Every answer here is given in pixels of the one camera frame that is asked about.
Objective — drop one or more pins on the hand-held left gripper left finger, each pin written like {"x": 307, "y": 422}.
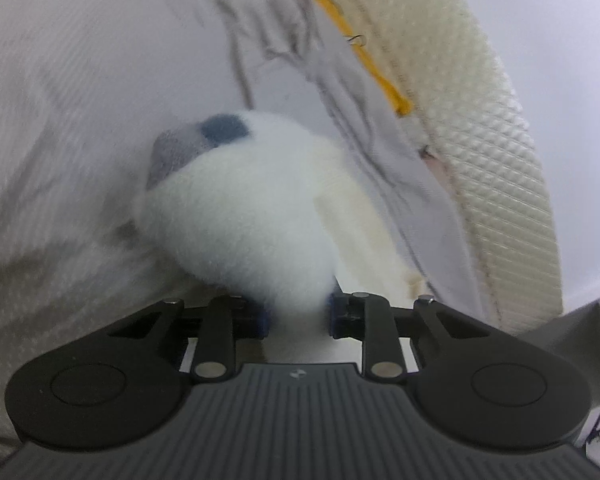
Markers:
{"x": 261, "y": 322}

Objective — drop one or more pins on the grey bed sheet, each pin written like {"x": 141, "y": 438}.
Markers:
{"x": 80, "y": 110}

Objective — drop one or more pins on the cream quilted mattress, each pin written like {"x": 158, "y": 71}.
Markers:
{"x": 490, "y": 135}

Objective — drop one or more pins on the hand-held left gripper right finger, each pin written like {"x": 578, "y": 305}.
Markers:
{"x": 335, "y": 316}

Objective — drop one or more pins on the yellow cloth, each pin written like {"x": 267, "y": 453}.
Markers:
{"x": 380, "y": 77}

